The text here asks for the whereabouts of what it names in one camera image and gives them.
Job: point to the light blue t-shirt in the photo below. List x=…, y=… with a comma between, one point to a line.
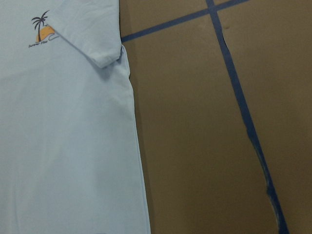
x=69, y=153

